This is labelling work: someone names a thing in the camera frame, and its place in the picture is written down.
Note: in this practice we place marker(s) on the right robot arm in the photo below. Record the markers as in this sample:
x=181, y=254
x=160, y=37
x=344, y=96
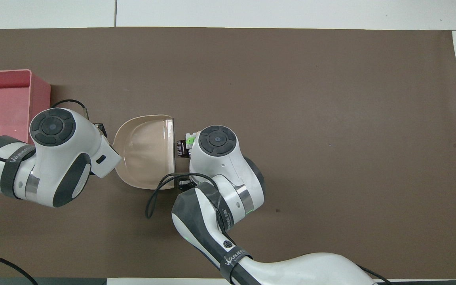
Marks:
x=228, y=166

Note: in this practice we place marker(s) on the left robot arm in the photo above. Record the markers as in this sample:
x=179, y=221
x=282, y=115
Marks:
x=73, y=138

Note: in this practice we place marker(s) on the pink plastic bin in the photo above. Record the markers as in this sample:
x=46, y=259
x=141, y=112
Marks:
x=2, y=107

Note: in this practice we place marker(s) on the green white electronic part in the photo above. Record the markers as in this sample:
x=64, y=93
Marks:
x=189, y=139

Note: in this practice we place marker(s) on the beige plastic dustpan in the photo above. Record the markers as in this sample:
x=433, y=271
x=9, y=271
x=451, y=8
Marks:
x=145, y=150

